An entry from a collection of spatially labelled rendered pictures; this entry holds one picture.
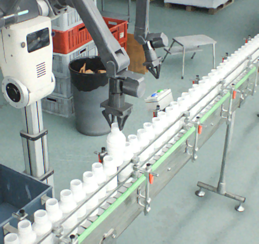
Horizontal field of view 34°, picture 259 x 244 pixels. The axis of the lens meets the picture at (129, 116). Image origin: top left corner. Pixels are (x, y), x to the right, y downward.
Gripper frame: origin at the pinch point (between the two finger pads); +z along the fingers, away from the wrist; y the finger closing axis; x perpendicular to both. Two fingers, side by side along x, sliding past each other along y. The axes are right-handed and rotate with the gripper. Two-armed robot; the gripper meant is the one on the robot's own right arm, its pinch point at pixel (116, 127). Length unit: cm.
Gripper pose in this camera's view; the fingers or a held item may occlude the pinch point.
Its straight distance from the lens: 154.3
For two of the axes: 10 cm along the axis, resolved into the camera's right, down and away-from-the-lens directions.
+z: -0.2, 8.8, 4.7
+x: 5.3, -3.9, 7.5
